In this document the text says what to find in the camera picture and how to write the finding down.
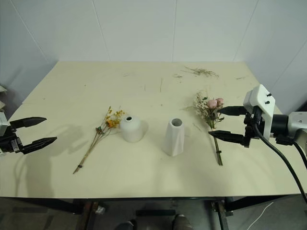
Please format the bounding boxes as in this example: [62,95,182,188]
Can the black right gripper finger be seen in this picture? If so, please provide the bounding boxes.
[208,130,246,145]
[220,105,248,116]

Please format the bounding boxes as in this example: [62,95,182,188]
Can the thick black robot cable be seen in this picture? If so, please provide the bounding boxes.
[252,106,307,194]

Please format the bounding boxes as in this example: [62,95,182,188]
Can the white floor cable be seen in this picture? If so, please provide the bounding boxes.
[248,201,274,230]

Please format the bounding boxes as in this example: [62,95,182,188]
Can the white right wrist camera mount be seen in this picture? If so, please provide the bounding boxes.
[243,84,277,135]

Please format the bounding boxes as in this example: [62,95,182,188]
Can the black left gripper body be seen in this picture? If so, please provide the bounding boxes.
[0,126,24,155]

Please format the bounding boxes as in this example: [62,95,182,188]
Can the pink rose bouquet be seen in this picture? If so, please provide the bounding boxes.
[186,92,225,166]

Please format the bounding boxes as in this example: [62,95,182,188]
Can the yellow dried flower bundle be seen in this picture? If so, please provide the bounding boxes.
[72,106,126,174]

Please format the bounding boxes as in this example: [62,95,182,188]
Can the pale cardboard pieces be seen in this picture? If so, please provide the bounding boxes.
[0,84,8,109]

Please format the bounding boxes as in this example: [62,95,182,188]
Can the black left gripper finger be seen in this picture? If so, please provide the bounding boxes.
[10,116,47,129]
[22,136,58,155]

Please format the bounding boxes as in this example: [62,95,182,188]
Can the tall faceted white vase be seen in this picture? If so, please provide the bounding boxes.
[163,117,185,157]

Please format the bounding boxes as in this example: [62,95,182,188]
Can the round white ceramic vase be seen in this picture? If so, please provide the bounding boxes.
[119,115,143,143]

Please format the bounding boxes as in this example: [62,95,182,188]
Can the loose dried twig pile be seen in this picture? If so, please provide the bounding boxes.
[180,66,220,79]

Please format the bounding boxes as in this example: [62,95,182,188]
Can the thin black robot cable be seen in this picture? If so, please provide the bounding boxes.
[275,134,307,166]

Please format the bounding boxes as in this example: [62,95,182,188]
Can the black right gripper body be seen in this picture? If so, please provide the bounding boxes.
[242,106,266,148]

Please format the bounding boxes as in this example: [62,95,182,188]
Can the dark rounded shape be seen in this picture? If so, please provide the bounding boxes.
[115,220,138,230]
[173,213,194,230]

